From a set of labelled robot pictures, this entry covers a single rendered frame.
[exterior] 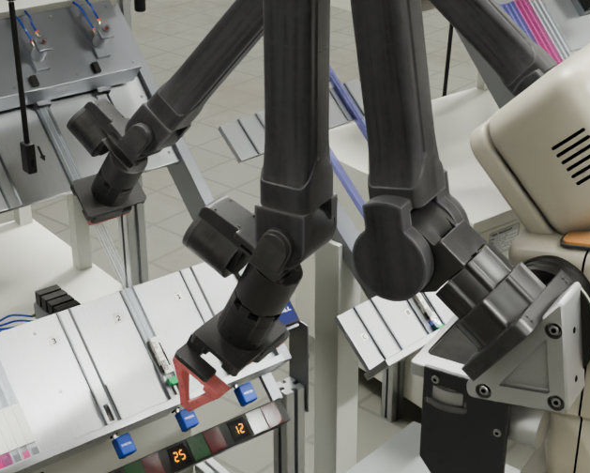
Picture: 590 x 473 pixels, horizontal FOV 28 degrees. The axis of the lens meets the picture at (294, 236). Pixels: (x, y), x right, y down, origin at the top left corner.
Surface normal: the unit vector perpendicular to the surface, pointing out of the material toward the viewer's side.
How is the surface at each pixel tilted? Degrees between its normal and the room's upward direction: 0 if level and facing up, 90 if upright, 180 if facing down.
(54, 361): 44
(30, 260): 0
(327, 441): 90
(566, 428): 90
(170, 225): 0
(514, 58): 72
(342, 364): 90
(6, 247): 0
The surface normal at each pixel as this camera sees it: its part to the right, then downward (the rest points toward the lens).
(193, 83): -0.35, 0.28
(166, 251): 0.00, -0.90
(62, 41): 0.43, -0.40
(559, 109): -0.52, 0.38
